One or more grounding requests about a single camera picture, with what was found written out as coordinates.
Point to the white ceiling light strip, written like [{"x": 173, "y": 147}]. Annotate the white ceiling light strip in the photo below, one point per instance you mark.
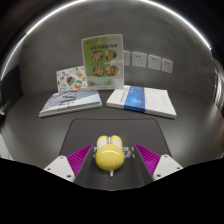
[{"x": 186, "y": 25}]

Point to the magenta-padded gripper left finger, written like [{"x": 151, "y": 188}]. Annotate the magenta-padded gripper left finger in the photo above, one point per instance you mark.
[{"x": 60, "y": 166}]

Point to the white wall sockets group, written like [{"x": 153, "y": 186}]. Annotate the white wall sockets group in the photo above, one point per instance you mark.
[{"x": 139, "y": 59}]

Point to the yellow computer mouse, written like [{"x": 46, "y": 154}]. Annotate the yellow computer mouse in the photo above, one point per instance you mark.
[{"x": 110, "y": 156}]

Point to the grey striped cover book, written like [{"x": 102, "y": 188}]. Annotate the grey striped cover book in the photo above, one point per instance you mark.
[{"x": 70, "y": 101}]

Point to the black mouse pad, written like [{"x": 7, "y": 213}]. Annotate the black mouse pad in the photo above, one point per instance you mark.
[{"x": 113, "y": 128}]

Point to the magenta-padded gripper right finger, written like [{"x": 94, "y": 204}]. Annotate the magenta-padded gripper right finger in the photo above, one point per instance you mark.
[{"x": 166, "y": 165}]

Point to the white book with blue band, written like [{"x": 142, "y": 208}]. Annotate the white book with blue band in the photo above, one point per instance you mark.
[{"x": 150, "y": 101}]

